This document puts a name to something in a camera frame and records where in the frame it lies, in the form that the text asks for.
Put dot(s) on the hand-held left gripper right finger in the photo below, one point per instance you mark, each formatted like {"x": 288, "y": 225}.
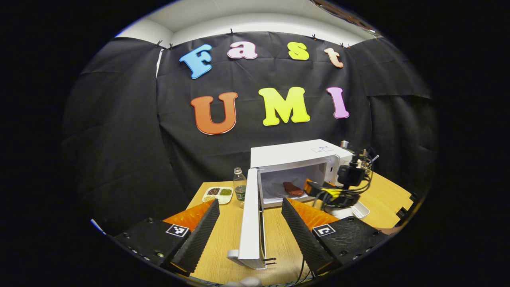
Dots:
{"x": 303, "y": 239}

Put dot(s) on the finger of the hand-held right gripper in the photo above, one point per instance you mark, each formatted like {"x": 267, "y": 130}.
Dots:
{"x": 324, "y": 187}

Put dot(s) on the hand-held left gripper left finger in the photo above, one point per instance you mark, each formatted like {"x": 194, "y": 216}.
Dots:
{"x": 197, "y": 239}

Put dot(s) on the brown meat slice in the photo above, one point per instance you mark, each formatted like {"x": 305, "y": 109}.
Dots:
{"x": 293, "y": 188}

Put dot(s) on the white microwave oven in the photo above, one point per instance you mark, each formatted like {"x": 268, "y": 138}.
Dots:
{"x": 291, "y": 153}

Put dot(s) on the small white tray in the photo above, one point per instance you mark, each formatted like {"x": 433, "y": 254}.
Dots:
{"x": 357, "y": 210}

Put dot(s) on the glass turntable plate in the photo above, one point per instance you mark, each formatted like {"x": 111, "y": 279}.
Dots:
{"x": 277, "y": 190}

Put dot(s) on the white divided dish with grains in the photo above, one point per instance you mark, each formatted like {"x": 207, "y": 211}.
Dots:
{"x": 217, "y": 195}

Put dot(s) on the clear water bottle green label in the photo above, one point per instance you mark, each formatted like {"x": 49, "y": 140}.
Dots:
{"x": 240, "y": 187}

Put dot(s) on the white blue board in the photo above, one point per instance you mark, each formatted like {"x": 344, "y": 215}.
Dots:
{"x": 98, "y": 226}

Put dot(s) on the black backdrop cloth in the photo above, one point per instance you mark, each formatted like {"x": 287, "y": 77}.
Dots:
{"x": 119, "y": 119}

